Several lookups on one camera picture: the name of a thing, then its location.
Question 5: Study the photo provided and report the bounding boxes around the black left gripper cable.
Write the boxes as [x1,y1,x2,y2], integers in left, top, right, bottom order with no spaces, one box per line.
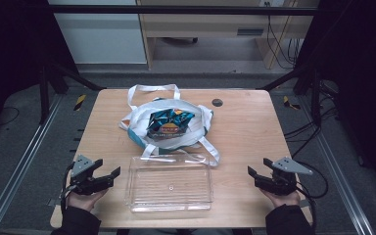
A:
[60,161,76,213]

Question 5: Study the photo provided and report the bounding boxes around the white and teal tote bag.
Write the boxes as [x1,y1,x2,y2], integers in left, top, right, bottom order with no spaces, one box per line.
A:
[118,83,221,167]

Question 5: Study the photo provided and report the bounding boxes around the person's left hand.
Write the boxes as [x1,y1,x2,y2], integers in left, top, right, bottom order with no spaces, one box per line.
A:
[66,189,110,213]

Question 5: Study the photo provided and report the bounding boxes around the blue snack packet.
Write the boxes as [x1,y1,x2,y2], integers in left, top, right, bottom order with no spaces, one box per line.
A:
[145,108,196,141]

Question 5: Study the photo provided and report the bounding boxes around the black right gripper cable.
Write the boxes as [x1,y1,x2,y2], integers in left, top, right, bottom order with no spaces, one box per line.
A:
[294,160,330,231]

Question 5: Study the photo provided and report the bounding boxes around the thin black floor cable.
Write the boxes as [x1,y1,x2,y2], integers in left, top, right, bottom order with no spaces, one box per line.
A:
[0,106,21,128]

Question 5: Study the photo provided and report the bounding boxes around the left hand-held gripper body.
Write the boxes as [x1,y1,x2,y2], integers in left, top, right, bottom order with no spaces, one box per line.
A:
[66,154,116,196]

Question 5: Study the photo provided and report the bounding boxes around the clear plastic tray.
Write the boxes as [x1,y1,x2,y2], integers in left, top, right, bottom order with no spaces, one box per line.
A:
[123,153,215,214]

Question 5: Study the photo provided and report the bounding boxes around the person's right hand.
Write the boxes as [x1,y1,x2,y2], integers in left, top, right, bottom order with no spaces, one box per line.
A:
[259,188,302,210]

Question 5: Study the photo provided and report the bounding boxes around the light wooden desk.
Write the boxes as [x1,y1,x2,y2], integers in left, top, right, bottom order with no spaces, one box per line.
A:
[136,0,321,71]

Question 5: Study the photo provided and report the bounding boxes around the black metal stand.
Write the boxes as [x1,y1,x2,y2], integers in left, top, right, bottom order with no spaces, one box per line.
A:
[257,64,323,127]
[38,61,108,125]

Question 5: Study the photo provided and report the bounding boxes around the dark curtain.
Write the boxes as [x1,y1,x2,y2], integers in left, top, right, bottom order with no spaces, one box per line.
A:
[0,0,79,145]
[295,0,376,200]

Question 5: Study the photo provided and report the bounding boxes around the aluminium floor rail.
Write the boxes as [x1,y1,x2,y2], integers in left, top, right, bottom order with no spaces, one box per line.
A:
[0,93,64,235]
[300,96,376,235]

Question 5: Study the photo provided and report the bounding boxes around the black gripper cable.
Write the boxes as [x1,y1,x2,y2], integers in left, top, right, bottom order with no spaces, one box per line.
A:
[60,161,76,213]
[294,160,330,231]

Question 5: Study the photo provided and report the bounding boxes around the black floor cables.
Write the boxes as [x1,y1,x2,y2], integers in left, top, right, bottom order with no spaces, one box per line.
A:
[283,106,340,159]

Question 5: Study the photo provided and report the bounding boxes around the black horizontal frame bar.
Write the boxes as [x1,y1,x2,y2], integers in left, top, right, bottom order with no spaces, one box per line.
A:
[48,4,318,17]

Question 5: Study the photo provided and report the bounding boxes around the yellow and black tape strip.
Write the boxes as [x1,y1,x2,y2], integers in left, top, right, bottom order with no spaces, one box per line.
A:
[73,93,88,112]
[282,95,302,111]

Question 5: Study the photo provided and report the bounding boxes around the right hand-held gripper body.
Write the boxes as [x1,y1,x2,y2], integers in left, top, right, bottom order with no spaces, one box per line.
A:
[254,156,314,197]

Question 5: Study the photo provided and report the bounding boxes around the white cabinet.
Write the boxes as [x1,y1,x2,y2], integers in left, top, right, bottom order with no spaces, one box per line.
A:
[46,0,148,65]

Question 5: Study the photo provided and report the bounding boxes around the black cables under desk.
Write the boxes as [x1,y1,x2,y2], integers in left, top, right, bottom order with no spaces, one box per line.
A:
[265,1,304,71]

